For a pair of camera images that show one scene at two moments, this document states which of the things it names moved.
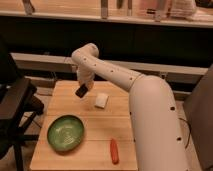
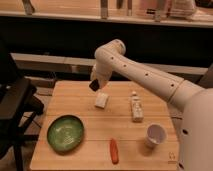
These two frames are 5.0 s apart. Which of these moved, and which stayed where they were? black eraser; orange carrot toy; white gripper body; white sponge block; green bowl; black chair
Moved: black eraser; white gripper body
Stayed: orange carrot toy; white sponge block; black chair; green bowl
